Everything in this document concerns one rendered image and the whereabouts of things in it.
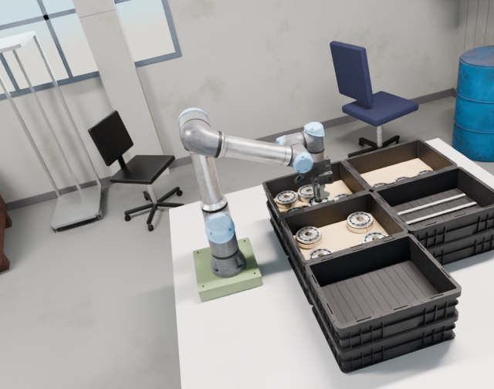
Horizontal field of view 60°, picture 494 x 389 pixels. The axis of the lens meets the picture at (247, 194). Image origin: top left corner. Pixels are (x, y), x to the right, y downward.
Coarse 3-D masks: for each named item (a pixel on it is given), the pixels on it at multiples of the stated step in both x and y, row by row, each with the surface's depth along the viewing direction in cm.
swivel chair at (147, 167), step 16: (112, 112) 339; (96, 128) 322; (112, 128) 336; (96, 144) 322; (112, 144) 335; (128, 144) 351; (112, 160) 334; (144, 160) 353; (160, 160) 348; (112, 176) 340; (128, 176) 334; (144, 176) 329; (144, 192) 382; (176, 192) 382; (144, 208) 362
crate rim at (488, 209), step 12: (456, 168) 178; (408, 180) 177; (480, 180) 168; (492, 192) 161; (384, 204) 167; (396, 216) 159; (456, 216) 153; (468, 216) 153; (408, 228) 152; (420, 228) 151; (432, 228) 152
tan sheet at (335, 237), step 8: (336, 224) 178; (344, 224) 177; (376, 224) 173; (328, 232) 174; (336, 232) 173; (344, 232) 172; (352, 232) 171; (368, 232) 169; (384, 232) 168; (328, 240) 170; (336, 240) 169; (344, 240) 168; (352, 240) 167; (360, 240) 167; (328, 248) 166; (336, 248) 165; (344, 248) 165; (304, 256) 165
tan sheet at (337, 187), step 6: (330, 186) 202; (336, 186) 201; (342, 186) 200; (330, 192) 198; (336, 192) 197; (342, 192) 196; (348, 192) 195; (330, 198) 194; (300, 204) 194; (306, 204) 193; (282, 210) 193
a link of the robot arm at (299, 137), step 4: (300, 132) 168; (284, 136) 168; (288, 136) 167; (292, 136) 167; (296, 136) 167; (300, 136) 167; (304, 136) 167; (276, 140) 168; (280, 140) 166; (284, 140) 166; (288, 140) 165; (292, 140) 164; (296, 140) 164; (300, 140) 166; (304, 140) 166; (280, 144) 166; (284, 144) 166; (288, 144) 163; (292, 144) 162; (304, 144) 167
